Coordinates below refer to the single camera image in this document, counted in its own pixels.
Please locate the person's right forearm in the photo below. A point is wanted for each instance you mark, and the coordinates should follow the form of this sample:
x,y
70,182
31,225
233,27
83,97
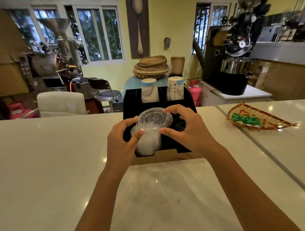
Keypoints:
x,y
243,192

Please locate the stack of clear plastic lids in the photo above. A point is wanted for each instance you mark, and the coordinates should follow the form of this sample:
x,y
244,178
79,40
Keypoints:
x,y
149,142

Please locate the paper cup stack blue print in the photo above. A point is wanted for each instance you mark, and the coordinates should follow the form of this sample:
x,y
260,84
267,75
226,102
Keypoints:
x,y
150,91

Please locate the brown cardboard sheets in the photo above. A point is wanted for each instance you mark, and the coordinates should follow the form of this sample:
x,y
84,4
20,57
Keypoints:
x,y
10,71

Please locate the person's left thumb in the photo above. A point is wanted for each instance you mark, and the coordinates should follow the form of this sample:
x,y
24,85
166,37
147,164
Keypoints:
x,y
137,139

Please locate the green candy packets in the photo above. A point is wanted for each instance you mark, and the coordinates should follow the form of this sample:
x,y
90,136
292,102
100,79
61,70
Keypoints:
x,y
245,119

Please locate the black cup organizer box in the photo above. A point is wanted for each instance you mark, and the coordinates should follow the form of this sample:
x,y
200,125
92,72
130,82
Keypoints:
x,y
133,104

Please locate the large cardboard box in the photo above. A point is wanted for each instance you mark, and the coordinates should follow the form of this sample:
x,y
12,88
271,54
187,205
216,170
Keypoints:
x,y
283,81

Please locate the chrome bar stool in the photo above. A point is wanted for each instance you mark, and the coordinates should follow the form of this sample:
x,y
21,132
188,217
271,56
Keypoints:
x,y
107,94

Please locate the clear plastic dome lid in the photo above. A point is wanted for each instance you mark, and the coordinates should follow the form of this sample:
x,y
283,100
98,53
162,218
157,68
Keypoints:
x,y
153,119

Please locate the pink gas cylinder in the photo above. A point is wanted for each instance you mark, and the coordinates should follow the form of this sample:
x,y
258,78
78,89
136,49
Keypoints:
x,y
195,91

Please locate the person's right hand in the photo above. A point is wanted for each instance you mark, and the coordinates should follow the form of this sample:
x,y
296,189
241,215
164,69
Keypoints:
x,y
195,135

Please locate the silver coffee roaster machine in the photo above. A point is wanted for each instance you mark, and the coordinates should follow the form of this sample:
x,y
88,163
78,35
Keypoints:
x,y
59,57

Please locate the white padded chair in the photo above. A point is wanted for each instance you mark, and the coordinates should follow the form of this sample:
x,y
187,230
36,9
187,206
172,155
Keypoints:
x,y
60,103

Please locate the white appliance box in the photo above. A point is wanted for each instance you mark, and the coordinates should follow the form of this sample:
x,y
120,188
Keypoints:
x,y
268,33

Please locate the wide white-framed window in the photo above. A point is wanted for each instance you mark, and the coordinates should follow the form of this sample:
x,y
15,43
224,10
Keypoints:
x,y
90,33

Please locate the spoon wall picture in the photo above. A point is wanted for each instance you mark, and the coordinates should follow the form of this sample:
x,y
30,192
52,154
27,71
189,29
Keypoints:
x,y
138,28

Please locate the black coffee roaster machine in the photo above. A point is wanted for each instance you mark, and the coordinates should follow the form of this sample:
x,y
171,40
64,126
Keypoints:
x,y
228,59

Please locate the tall woven cylinder basket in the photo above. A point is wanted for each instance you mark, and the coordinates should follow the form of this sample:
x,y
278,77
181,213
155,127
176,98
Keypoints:
x,y
177,65

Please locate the paper cup stack line drawing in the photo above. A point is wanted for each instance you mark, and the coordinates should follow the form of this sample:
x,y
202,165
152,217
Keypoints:
x,y
175,89

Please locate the black exhaust duct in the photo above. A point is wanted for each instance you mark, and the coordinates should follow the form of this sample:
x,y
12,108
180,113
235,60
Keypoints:
x,y
198,53

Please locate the grey wall fixture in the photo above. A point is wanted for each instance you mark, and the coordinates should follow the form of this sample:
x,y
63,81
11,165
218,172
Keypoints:
x,y
167,42

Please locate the person's left hand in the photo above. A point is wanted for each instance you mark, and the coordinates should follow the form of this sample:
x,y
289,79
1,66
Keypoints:
x,y
119,145

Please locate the pink plastic container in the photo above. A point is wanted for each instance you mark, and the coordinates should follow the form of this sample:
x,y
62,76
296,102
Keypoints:
x,y
20,110

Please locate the person's right thumb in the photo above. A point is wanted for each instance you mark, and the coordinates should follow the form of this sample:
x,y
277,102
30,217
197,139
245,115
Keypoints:
x,y
170,133

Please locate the person's left forearm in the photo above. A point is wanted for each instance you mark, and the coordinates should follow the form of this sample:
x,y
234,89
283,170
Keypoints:
x,y
102,202

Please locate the woven boat-shaped tray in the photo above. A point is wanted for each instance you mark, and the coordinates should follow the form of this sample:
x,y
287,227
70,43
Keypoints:
x,y
269,121

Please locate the narrow barred window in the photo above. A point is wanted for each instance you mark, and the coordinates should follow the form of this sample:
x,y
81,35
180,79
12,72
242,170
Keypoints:
x,y
201,26

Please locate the grey shelf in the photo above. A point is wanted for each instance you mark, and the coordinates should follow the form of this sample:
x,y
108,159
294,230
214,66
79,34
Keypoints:
x,y
278,52

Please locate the stack of flat woven baskets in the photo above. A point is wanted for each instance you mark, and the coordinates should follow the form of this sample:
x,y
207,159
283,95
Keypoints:
x,y
151,67

